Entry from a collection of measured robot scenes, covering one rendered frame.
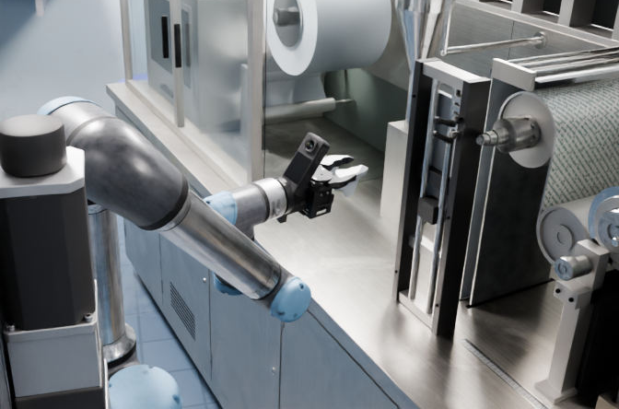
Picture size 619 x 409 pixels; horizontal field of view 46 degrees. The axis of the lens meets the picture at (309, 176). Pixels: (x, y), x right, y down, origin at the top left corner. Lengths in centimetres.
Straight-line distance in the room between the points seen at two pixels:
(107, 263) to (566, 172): 84
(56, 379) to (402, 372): 81
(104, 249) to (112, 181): 19
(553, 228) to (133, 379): 78
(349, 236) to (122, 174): 101
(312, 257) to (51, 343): 110
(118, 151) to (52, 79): 352
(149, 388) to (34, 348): 44
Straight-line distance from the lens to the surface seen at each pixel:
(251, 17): 185
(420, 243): 156
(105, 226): 113
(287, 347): 191
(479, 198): 158
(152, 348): 300
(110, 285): 118
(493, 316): 166
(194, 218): 105
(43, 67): 448
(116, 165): 98
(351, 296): 166
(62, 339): 77
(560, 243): 143
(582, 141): 145
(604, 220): 132
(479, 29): 200
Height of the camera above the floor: 181
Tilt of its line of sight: 24 degrees down
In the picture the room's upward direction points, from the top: 2 degrees clockwise
